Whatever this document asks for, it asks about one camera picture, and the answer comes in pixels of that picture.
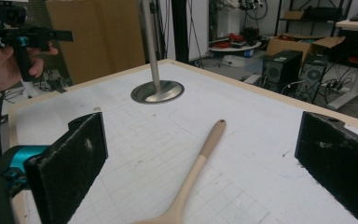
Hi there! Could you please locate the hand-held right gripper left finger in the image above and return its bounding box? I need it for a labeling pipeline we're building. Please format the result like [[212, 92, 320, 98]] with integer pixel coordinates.
[[23, 111, 109, 224]]

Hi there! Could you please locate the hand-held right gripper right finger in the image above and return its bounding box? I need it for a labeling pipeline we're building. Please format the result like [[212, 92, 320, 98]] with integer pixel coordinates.
[[294, 110, 358, 224]]

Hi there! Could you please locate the brown cardboard panel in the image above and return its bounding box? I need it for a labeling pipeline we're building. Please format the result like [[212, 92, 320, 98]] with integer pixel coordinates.
[[45, 0, 147, 86]]

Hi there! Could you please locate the white power strip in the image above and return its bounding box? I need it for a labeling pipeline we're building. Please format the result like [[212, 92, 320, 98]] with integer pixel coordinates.
[[322, 81, 351, 93]]

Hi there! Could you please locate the grey computer tower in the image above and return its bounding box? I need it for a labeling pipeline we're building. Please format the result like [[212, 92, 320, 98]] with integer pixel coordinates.
[[297, 53, 329, 103]]

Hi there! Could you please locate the metal stand with round base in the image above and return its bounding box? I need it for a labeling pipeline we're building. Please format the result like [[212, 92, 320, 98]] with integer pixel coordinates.
[[130, 0, 186, 105]]

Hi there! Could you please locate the black computer tower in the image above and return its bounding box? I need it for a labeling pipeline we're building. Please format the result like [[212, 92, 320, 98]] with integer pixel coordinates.
[[261, 49, 304, 93]]

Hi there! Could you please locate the beige wooden spoon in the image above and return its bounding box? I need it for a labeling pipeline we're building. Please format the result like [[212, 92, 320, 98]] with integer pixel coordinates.
[[130, 119, 227, 224]]

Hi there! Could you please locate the open cardboard box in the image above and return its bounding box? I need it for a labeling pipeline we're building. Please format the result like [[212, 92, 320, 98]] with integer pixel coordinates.
[[265, 33, 347, 64]]

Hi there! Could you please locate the white grid mat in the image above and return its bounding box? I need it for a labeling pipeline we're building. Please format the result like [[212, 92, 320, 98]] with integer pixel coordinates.
[[13, 63, 358, 224]]

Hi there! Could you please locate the black metal shelf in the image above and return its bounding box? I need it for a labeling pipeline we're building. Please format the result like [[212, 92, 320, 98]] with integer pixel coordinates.
[[274, 0, 353, 37]]

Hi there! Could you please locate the small cardboard box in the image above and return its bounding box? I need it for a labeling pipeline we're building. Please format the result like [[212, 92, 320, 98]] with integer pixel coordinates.
[[283, 9, 306, 21]]

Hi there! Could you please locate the round white table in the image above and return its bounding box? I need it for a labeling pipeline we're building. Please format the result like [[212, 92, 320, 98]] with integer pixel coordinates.
[[208, 41, 263, 53]]

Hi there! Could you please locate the red tool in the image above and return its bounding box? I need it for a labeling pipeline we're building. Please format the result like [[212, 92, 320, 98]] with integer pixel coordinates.
[[227, 32, 246, 44]]

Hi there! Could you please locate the bundle of black cables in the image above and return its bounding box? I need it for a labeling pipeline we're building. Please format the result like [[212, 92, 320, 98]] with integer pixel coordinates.
[[38, 68, 73, 93]]

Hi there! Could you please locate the black upright post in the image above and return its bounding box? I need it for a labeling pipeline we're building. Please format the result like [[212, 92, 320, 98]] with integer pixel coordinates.
[[171, 0, 190, 64]]

